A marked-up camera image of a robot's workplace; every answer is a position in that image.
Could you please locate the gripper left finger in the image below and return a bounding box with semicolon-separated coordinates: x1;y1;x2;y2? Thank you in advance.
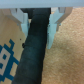
9;7;32;38

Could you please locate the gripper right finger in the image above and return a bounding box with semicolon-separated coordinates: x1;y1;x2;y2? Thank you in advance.
45;7;73;51

